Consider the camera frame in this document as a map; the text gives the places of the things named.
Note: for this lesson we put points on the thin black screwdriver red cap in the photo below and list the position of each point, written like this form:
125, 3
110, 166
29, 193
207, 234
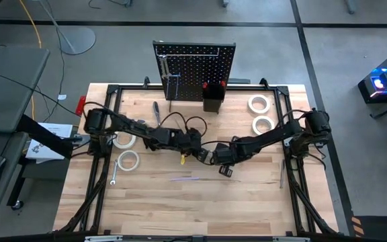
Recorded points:
179, 123

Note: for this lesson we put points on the yellow tape tag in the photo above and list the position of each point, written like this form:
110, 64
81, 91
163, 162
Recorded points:
183, 159

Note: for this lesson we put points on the light purple pen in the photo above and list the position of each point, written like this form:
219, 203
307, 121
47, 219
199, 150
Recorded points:
185, 179

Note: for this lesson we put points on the black perforated pegboard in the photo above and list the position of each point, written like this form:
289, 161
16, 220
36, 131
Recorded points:
193, 70

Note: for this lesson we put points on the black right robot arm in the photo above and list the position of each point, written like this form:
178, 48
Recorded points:
274, 138

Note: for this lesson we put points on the thin black metal bar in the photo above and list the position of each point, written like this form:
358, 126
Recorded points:
170, 106

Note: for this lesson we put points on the large grey desk top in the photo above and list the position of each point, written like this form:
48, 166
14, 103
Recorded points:
8, 87

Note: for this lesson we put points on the white printed paper sheets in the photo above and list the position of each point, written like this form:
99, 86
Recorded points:
55, 129

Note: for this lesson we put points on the black pegboard storage bin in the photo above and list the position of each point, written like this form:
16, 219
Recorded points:
213, 97

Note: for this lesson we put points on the black platform hazard stripes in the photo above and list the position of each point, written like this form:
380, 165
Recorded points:
381, 228

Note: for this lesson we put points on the red flat object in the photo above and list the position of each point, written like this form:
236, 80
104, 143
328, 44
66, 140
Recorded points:
81, 106

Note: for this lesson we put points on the silver aluminium rail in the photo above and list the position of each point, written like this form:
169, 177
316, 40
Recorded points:
197, 239

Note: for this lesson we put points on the large black screwdriver red cap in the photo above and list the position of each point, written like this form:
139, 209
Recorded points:
223, 83
205, 85

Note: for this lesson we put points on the small white paper tag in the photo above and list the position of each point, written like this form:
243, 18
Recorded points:
62, 97

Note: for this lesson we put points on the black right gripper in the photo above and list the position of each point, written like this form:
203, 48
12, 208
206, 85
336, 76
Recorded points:
225, 154

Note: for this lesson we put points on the black computer case RGB lights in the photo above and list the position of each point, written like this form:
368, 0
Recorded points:
385, 80

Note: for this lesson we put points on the white masking tape roll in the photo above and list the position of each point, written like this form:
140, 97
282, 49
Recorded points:
255, 125
251, 104
119, 161
118, 144

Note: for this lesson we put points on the chrome combination wrench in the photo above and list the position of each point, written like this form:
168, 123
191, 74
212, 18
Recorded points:
167, 72
114, 173
162, 65

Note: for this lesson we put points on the black diagonal support beam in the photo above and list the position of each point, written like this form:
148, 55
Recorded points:
45, 138

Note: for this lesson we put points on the black caster wheel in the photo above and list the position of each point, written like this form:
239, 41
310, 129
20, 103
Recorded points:
17, 205

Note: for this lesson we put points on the grey round-base floor stand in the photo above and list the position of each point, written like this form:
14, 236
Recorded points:
77, 40

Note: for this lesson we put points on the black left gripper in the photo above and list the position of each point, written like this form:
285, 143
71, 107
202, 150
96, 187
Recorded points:
191, 142

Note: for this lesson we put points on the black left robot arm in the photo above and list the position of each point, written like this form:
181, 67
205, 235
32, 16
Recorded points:
129, 126

